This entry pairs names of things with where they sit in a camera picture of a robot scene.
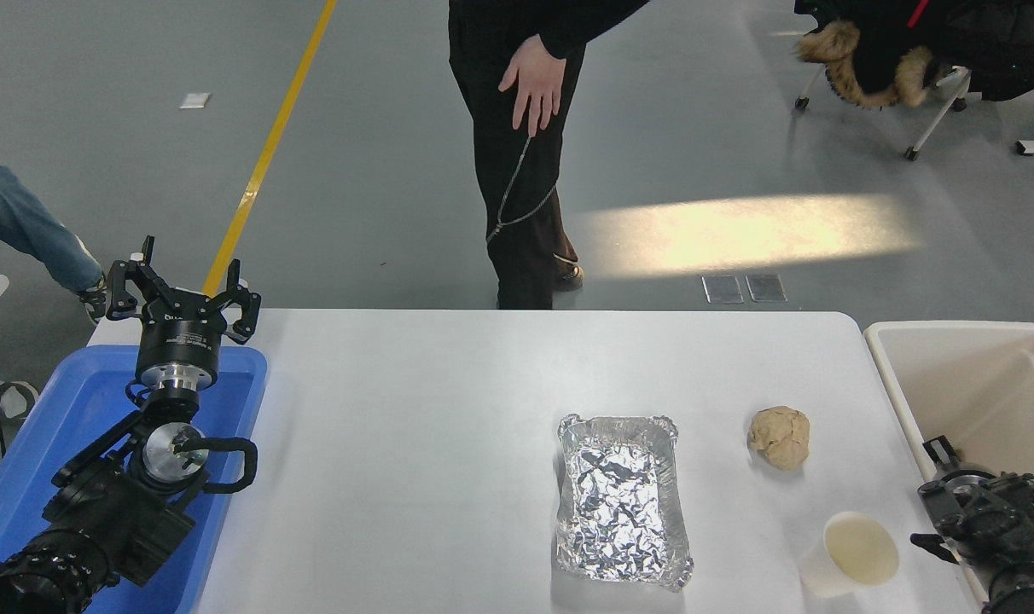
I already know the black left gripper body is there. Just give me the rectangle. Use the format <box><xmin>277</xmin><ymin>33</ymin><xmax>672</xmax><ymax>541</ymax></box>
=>
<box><xmin>136</xmin><ymin>293</ymin><xmax>227</xmax><ymax>377</ymax></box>

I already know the white paper cup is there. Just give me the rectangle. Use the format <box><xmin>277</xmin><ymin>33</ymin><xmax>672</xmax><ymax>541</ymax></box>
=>
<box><xmin>799</xmin><ymin>510</ymin><xmax>900</xmax><ymax>598</ymax></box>

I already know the person's hand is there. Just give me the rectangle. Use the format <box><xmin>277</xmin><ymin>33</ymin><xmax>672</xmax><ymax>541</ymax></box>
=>
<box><xmin>498</xmin><ymin>34</ymin><xmax>566</xmax><ymax>137</ymax></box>

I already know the person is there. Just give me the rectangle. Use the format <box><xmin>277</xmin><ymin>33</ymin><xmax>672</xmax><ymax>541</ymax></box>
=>
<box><xmin>0</xmin><ymin>158</ymin><xmax>108</xmax><ymax>419</ymax></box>
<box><xmin>447</xmin><ymin>0</ymin><xmax>652</xmax><ymax>310</ymax></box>

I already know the blue plastic tray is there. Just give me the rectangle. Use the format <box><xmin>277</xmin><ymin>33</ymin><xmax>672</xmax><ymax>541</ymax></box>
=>
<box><xmin>0</xmin><ymin>345</ymin><xmax>268</xmax><ymax>614</ymax></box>

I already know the crinkled foil tray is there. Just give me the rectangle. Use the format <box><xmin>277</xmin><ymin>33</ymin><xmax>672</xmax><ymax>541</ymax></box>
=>
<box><xmin>555</xmin><ymin>414</ymin><xmax>694</xmax><ymax>592</ymax></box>

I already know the crumpled tan paper ball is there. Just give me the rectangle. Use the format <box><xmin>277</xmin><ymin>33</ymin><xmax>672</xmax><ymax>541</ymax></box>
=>
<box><xmin>747</xmin><ymin>406</ymin><xmax>811</xmax><ymax>472</ymax></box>

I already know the large pale bin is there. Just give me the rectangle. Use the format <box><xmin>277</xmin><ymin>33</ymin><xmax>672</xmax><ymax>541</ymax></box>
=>
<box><xmin>863</xmin><ymin>321</ymin><xmax>1034</xmax><ymax>614</ymax></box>

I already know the white wheeled chair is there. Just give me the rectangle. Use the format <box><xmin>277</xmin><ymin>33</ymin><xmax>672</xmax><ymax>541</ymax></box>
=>
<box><xmin>794</xmin><ymin>64</ymin><xmax>974</xmax><ymax>163</ymax></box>

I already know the black fur-trimmed coat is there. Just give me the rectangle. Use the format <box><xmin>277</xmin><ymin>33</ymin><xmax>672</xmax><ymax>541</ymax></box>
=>
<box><xmin>794</xmin><ymin>0</ymin><xmax>1034</xmax><ymax>110</ymax></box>

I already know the thin silver chain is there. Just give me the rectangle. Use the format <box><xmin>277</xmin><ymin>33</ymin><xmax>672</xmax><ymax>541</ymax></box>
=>
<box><xmin>486</xmin><ymin>135</ymin><xmax>561</xmax><ymax>244</ymax></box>

